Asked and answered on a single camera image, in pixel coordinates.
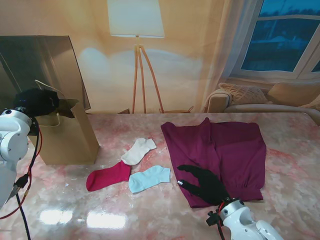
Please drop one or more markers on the kraft paper bag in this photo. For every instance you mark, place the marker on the kraft paper bag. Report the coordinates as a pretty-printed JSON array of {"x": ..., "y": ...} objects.
[{"x": 67, "y": 145}]

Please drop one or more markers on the knitted cream cushion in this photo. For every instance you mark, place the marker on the knitted cream cushion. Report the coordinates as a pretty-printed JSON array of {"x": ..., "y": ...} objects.
[{"x": 245, "y": 93}]

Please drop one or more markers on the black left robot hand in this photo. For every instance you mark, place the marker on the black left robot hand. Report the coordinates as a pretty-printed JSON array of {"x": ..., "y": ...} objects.
[{"x": 37, "y": 101}]

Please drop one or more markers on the dark mirror panel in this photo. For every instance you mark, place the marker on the dark mirror panel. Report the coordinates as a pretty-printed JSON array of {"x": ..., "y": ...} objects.
[{"x": 25, "y": 62}]

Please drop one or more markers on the purple shorts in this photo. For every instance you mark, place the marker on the purple shorts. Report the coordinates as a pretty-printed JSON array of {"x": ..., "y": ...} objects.
[{"x": 225, "y": 150}]

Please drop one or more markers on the sheer cream curtain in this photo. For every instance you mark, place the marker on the sheer cream curtain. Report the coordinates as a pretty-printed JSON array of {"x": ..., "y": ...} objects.
[{"x": 225, "y": 50}]

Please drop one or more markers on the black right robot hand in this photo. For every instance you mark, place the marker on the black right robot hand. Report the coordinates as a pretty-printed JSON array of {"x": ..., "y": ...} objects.
[{"x": 210, "y": 187}]

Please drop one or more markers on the white sock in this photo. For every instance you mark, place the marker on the white sock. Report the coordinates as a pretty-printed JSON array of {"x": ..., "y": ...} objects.
[{"x": 138, "y": 150}]

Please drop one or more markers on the tripod floor lamp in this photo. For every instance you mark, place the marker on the tripod floor lamp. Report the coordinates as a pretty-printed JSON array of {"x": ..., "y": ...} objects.
[{"x": 136, "y": 17}]

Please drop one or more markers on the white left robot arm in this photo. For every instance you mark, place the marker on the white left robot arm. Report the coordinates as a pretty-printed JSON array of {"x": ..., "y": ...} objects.
[{"x": 12, "y": 142}]

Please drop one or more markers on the plain tan cushion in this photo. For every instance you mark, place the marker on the plain tan cushion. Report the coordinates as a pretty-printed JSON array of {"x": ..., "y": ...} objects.
[{"x": 295, "y": 95}]

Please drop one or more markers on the light blue sock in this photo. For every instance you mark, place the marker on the light blue sock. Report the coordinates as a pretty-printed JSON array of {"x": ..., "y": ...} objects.
[{"x": 150, "y": 178}]

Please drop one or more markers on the white framed window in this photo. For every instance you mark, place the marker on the white framed window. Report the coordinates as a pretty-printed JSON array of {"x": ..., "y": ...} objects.
[{"x": 275, "y": 45}]

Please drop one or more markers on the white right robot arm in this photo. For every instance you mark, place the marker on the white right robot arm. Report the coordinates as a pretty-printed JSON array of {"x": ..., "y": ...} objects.
[{"x": 240, "y": 220}]

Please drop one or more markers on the beige sofa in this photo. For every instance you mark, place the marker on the beige sofa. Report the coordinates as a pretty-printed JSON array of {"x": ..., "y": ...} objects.
[{"x": 250, "y": 108}]

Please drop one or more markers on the red sock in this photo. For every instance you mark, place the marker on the red sock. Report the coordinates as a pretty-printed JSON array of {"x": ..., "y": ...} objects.
[{"x": 107, "y": 177}]

